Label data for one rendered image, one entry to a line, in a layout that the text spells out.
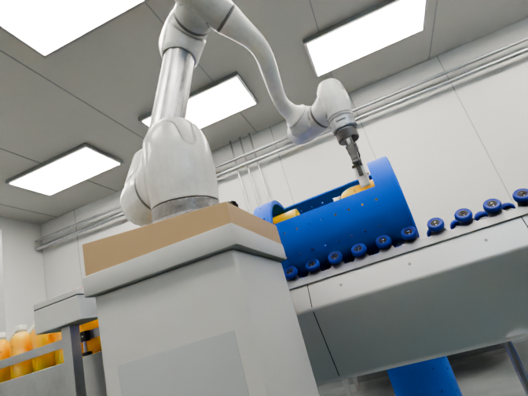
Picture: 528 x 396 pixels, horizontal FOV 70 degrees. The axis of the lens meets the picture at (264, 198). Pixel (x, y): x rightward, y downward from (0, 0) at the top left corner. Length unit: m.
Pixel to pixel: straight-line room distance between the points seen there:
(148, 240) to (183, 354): 0.22
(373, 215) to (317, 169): 3.85
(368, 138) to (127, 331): 4.51
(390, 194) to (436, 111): 4.05
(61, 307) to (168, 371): 0.77
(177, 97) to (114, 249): 0.57
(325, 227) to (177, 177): 0.52
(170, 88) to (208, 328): 0.78
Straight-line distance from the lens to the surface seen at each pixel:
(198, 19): 1.31
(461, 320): 1.17
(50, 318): 1.46
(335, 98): 1.38
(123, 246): 0.78
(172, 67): 1.28
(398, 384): 1.81
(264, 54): 1.33
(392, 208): 1.15
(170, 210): 0.81
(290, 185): 4.99
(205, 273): 0.67
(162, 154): 0.85
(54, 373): 1.62
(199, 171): 0.83
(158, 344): 0.72
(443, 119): 5.11
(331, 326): 1.17
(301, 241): 1.18
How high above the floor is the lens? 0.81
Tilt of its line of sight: 19 degrees up
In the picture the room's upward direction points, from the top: 16 degrees counter-clockwise
